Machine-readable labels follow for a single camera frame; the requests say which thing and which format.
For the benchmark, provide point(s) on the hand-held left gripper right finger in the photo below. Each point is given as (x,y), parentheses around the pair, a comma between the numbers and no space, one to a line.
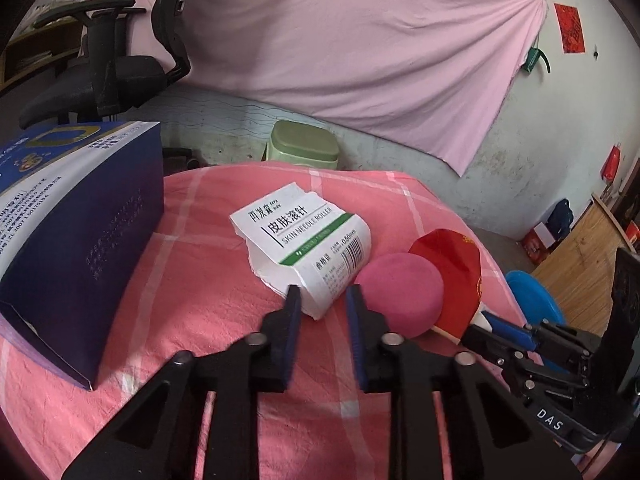
(355,332)

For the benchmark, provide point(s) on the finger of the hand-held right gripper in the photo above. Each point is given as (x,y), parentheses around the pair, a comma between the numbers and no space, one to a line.
(510,332)
(487,347)

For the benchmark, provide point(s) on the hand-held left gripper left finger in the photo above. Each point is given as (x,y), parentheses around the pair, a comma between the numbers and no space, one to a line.
(292,332)

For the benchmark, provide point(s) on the blue plastic bucket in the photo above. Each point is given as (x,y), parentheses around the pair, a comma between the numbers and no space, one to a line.
(530,295)

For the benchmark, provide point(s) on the pink round sponge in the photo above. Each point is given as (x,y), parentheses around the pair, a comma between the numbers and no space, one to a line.
(400,290)

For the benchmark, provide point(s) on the torn white carton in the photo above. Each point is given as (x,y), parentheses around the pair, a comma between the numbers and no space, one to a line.
(300,240)

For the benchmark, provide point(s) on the red box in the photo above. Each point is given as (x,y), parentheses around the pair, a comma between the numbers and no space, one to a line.
(539,244)

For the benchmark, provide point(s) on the pink checked cloth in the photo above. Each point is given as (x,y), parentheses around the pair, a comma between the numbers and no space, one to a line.
(200,270)

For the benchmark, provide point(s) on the dark blue bag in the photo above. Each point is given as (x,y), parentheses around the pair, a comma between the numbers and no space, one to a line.
(560,217)

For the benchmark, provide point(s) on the green plastic stool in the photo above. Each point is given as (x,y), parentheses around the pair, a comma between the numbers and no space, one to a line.
(300,145)

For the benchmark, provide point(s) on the red hanging ornament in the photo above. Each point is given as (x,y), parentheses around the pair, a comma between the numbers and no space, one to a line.
(611,162)

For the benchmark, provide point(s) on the dark blue cardboard box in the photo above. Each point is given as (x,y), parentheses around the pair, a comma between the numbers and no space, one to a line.
(100,240)

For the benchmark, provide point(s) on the pink hanging sheet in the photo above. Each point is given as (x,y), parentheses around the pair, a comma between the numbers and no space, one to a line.
(350,50)

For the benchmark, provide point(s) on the black office chair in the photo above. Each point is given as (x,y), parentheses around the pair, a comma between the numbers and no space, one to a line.
(100,80)

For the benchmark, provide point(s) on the wooden desk shelf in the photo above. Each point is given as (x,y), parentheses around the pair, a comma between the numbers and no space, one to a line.
(30,67)

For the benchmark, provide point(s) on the red diamond wall poster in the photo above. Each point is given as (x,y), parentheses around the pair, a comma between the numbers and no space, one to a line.
(569,28)

